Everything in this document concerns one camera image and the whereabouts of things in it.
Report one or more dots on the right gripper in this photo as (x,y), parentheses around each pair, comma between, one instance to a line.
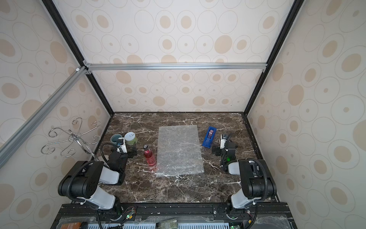
(220,149)

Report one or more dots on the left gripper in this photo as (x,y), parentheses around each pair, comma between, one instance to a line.
(114,152)

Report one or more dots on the pink wine bottle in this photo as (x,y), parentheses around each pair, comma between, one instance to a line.
(150,158)

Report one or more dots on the bubble wrap sheet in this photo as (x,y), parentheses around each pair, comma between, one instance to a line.
(179,151)

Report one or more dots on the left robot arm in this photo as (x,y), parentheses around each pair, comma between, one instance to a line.
(82,182)

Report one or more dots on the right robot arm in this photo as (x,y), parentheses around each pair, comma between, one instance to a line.
(257,183)

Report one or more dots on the blue tape dispenser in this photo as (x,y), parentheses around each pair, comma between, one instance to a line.
(209,138)

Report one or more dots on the teal ceramic cup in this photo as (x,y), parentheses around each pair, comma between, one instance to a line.
(115,138)

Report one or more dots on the green white tin can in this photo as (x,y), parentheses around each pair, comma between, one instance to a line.
(130,138)

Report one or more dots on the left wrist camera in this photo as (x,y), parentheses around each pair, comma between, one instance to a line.
(121,145)

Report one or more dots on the metal wire glass rack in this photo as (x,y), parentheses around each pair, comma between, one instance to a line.
(72,138)

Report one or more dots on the circuit board with wires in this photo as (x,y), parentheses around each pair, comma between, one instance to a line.
(129,213)

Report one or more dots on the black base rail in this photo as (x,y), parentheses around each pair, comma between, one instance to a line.
(266,215)

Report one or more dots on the horizontal aluminium rail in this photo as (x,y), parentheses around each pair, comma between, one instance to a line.
(176,66)

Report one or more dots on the diagonal aluminium rail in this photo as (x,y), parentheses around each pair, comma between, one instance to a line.
(16,140)

